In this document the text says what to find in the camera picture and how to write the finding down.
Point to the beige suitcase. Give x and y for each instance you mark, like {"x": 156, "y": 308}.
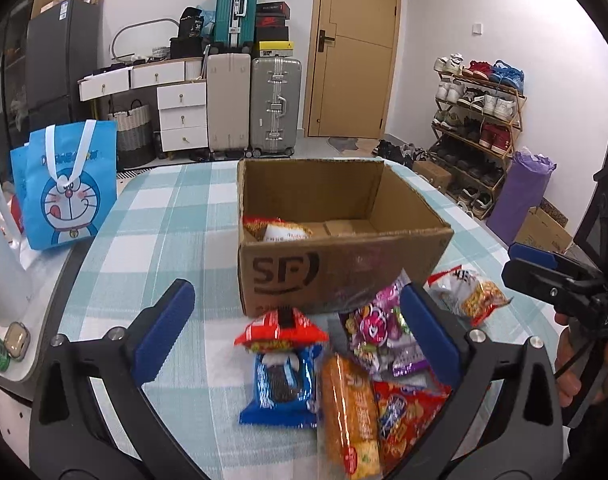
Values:
{"x": 227, "y": 105}

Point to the plain black shoe box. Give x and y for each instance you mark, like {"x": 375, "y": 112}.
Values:
{"x": 273, "y": 34}

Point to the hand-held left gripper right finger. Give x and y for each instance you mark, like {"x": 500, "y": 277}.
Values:
{"x": 429, "y": 330}

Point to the wooden shoe rack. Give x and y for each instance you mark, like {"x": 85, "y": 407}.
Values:
{"x": 518, "y": 110}

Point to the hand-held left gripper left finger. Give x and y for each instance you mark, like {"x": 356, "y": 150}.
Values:
{"x": 166, "y": 330}

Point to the white drawer desk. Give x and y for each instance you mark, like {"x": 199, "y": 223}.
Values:
{"x": 181, "y": 110}

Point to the dark display cabinet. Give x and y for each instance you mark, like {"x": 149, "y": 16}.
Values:
{"x": 8, "y": 85}

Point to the yellow black shoe box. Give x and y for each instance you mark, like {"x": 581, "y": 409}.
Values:
{"x": 276, "y": 49}

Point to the red chips packet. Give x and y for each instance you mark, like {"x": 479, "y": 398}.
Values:
{"x": 404, "y": 420}

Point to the black red-edged shoe box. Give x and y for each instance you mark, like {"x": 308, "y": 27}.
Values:
{"x": 273, "y": 8}

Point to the person's right hand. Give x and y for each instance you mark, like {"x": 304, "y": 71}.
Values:
{"x": 566, "y": 360}

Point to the woven laundry basket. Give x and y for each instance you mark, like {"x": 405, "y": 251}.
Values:
{"x": 133, "y": 135}

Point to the grey floor mat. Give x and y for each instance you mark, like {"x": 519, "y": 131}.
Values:
{"x": 344, "y": 144}

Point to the dark grey fridge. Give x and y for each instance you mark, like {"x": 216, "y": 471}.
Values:
{"x": 63, "y": 60}

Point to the orange bread packet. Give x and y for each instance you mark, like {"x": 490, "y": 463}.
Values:
{"x": 349, "y": 410}

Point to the purple candy packet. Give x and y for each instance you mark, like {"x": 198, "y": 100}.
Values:
{"x": 374, "y": 327}

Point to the open brown cardboard box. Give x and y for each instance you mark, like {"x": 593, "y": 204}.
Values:
{"x": 544, "y": 232}

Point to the beige earbuds case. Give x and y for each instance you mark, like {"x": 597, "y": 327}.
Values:
{"x": 17, "y": 341}

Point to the pile of dark shoes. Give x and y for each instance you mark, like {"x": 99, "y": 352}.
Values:
{"x": 394, "y": 152}

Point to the striped floor mat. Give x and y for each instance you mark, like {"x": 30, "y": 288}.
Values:
{"x": 133, "y": 172}

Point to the white plastic appliance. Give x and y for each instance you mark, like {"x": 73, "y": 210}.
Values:
{"x": 3, "y": 270}

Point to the red black-striped snack packet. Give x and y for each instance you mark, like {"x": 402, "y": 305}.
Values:
{"x": 304, "y": 334}

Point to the small white basket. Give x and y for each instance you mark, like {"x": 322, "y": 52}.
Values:
{"x": 160, "y": 51}

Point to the teal suitcase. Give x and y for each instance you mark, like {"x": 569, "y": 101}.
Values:
{"x": 233, "y": 10}

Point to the silver suitcase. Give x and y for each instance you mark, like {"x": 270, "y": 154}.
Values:
{"x": 276, "y": 105}

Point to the small brown cardboard box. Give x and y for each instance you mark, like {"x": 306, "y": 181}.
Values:
{"x": 431, "y": 175}

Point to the grey oval frame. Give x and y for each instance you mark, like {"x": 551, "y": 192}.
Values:
{"x": 114, "y": 42}

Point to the black bag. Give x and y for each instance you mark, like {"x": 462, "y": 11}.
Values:
{"x": 191, "y": 22}

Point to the light blue plastic bag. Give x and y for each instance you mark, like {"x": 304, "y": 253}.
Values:
{"x": 209, "y": 20}

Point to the black shoe box red logo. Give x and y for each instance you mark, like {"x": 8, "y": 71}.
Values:
{"x": 271, "y": 21}

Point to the blue cookie packet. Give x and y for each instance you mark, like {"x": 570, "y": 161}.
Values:
{"x": 279, "y": 385}

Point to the wooden door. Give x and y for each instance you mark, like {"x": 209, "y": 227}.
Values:
{"x": 359, "y": 60}

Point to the blue cartoon tote bag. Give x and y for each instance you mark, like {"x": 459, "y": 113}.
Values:
{"x": 68, "y": 220}

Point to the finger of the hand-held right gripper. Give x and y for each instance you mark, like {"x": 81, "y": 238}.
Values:
{"x": 531, "y": 252}
{"x": 544, "y": 282}

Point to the black storage box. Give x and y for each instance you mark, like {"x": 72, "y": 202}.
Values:
{"x": 186, "y": 47}

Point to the red white snack packet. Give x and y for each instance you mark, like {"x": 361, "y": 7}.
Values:
{"x": 284, "y": 232}

